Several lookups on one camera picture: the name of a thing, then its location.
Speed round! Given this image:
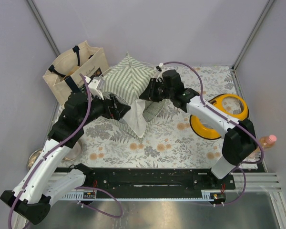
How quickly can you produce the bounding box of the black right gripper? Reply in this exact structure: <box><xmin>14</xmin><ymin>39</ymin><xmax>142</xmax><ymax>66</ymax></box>
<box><xmin>139</xmin><ymin>78</ymin><xmax>174</xmax><ymax>103</ymax></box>

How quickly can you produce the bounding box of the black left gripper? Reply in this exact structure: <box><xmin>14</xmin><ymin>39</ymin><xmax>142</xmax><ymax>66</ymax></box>
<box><xmin>79</xmin><ymin>90</ymin><xmax>131</xmax><ymax>126</ymax></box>

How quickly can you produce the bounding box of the green checkered pet cushion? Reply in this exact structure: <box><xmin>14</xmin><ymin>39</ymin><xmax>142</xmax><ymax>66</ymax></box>
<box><xmin>143</xmin><ymin>101</ymin><xmax>165</xmax><ymax>122</ymax></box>

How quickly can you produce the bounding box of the green striped pet tent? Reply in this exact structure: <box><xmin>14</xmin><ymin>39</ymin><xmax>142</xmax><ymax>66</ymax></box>
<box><xmin>102</xmin><ymin>54</ymin><xmax>156</xmax><ymax>138</ymax></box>

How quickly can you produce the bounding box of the steel pet bowl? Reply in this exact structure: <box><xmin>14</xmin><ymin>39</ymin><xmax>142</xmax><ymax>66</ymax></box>
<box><xmin>27</xmin><ymin>149</ymin><xmax>42</xmax><ymax>171</ymax></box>
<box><xmin>63</xmin><ymin>140</ymin><xmax>82</xmax><ymax>161</ymax></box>

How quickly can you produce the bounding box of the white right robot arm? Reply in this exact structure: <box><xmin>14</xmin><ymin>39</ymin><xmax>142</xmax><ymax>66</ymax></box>
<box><xmin>139</xmin><ymin>70</ymin><xmax>257</xmax><ymax>189</ymax></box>

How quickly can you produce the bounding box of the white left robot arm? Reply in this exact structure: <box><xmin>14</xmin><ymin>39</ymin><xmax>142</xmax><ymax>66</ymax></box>
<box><xmin>0</xmin><ymin>93</ymin><xmax>131</xmax><ymax>225</ymax></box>

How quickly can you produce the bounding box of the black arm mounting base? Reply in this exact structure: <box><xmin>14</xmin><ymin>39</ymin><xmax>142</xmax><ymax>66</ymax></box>
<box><xmin>55</xmin><ymin>165</ymin><xmax>235</xmax><ymax>194</ymax></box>

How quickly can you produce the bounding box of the yellow double pet bowl holder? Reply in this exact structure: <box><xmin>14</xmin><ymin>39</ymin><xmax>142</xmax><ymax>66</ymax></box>
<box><xmin>186</xmin><ymin>94</ymin><xmax>249</xmax><ymax>140</ymax></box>

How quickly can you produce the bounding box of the floral table mat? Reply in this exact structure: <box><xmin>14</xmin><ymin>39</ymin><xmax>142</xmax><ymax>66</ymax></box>
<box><xmin>58</xmin><ymin>66</ymin><xmax>237</xmax><ymax>168</ymax></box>

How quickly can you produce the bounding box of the beige canvas tote bag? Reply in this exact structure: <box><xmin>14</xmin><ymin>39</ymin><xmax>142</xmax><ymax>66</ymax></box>
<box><xmin>43</xmin><ymin>41</ymin><xmax>109</xmax><ymax>106</ymax></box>

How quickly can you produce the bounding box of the pink capped drink bottle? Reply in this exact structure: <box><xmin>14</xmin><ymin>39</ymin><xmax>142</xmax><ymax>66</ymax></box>
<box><xmin>260</xmin><ymin>135</ymin><xmax>277</xmax><ymax>149</ymax></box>

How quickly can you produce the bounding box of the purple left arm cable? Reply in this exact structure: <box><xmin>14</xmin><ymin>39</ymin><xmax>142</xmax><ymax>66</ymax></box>
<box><xmin>8</xmin><ymin>73</ymin><xmax>123</xmax><ymax>227</ymax></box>

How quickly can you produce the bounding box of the white slotted cable duct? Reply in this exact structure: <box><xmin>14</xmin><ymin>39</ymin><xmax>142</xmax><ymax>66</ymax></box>
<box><xmin>60</xmin><ymin>189</ymin><xmax>226</xmax><ymax>202</ymax></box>

